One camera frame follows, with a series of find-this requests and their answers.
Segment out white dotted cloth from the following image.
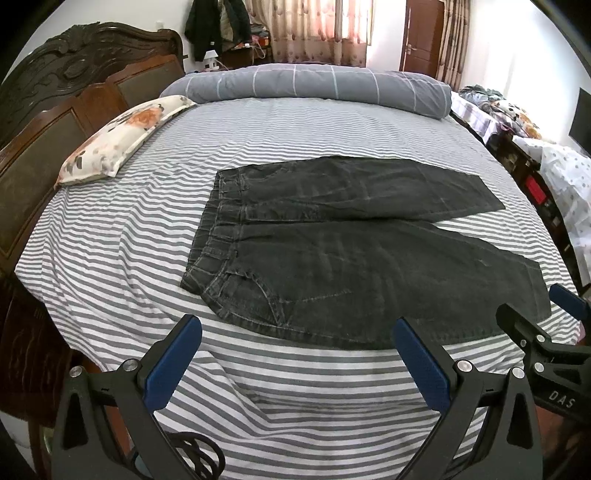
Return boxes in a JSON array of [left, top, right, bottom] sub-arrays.
[[513, 136, 591, 285]]

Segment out patterned window curtain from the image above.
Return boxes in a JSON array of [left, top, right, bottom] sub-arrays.
[[245, 0, 374, 67]]

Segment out floral pillow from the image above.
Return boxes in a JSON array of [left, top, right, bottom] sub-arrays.
[[54, 95, 197, 189]]

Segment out grey rolled duvet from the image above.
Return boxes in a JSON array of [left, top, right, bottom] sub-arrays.
[[161, 63, 452, 119]]

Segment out cluttered side table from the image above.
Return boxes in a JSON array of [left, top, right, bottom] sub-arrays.
[[452, 92, 586, 293]]

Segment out dark wooden headboard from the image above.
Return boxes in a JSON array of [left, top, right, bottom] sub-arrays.
[[1, 22, 184, 427]]

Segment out brown wooden door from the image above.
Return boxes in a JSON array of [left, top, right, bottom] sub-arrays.
[[400, 0, 445, 78]]

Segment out black denim pants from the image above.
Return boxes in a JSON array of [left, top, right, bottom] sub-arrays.
[[181, 157, 551, 350]]

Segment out black monitor screen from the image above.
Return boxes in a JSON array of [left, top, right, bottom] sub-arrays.
[[569, 89, 591, 155]]

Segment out grey white striped bedsheet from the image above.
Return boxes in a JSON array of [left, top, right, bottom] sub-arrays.
[[16, 98, 580, 479]]

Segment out black hanging jacket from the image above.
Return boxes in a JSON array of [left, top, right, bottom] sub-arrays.
[[184, 0, 252, 62]]

